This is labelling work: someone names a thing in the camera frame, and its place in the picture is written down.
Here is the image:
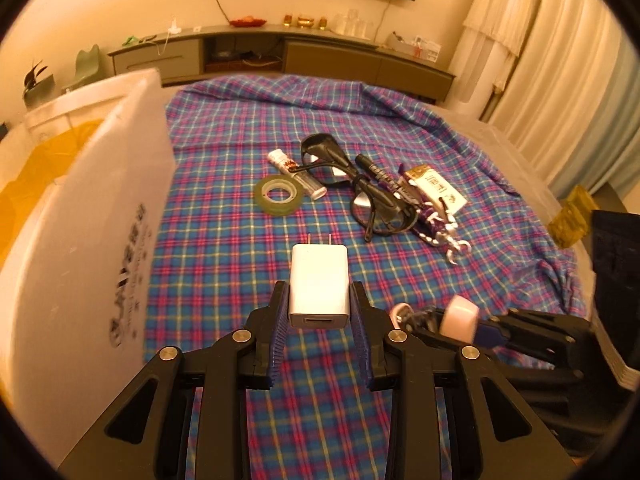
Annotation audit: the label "yellow translucent packet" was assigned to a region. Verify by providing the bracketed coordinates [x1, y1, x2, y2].
[549, 185, 599, 249]

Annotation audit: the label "white standing air conditioner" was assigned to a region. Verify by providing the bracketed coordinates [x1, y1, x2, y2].
[452, 25, 501, 121]

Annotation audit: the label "clear tube with white cap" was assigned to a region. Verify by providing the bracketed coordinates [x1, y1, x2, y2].
[267, 149, 328, 200]

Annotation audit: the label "pink white round object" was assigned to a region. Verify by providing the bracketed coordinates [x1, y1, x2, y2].
[442, 296, 482, 347]

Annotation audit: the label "white gold tissue pack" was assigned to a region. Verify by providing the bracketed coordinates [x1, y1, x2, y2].
[402, 164, 468, 211]

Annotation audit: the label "white desktop organiser box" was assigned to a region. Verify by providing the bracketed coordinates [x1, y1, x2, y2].
[387, 31, 441, 61]

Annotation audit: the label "black marker pen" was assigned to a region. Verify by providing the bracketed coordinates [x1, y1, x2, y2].
[355, 154, 416, 206]

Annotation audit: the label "white USB wall charger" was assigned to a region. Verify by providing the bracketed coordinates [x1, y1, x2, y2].
[289, 232, 351, 331]

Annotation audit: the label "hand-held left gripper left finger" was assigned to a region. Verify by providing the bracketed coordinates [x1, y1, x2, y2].
[57, 281, 292, 480]

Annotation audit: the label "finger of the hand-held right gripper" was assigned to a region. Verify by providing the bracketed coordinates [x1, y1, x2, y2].
[390, 302, 582, 387]
[476, 309, 597, 362]

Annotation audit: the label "cream curtain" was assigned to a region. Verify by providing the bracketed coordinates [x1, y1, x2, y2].
[492, 0, 640, 196]

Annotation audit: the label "purple braided lanyard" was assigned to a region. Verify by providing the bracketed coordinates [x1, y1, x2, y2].
[380, 165, 473, 266]

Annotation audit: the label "long grey TV cabinet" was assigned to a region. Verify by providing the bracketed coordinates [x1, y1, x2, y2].
[107, 25, 457, 103]

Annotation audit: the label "yellow plastic bag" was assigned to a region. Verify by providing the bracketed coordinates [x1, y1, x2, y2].
[0, 122, 103, 271]

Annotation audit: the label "black glasses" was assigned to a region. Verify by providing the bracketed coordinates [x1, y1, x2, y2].
[300, 133, 418, 243]

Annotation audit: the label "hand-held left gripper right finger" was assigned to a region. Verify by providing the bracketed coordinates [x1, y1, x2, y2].
[351, 280, 581, 480]

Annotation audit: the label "green plastic chair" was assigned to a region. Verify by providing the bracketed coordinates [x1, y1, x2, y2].
[75, 44, 108, 86]

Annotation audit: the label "white lace cover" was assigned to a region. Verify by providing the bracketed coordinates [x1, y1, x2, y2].
[462, 0, 538, 58]

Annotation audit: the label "dark potted plant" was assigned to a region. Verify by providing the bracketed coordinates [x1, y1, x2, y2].
[24, 60, 49, 92]

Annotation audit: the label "clear tape roll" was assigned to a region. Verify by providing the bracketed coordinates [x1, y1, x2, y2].
[253, 176, 304, 216]

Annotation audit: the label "cluster of clear glass cups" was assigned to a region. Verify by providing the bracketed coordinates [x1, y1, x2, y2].
[334, 9, 376, 38]

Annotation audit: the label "white plastic storage box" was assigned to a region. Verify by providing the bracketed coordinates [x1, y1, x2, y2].
[0, 67, 177, 466]

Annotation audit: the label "blue pink plaid cloth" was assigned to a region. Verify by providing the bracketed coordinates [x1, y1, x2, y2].
[142, 74, 593, 480]

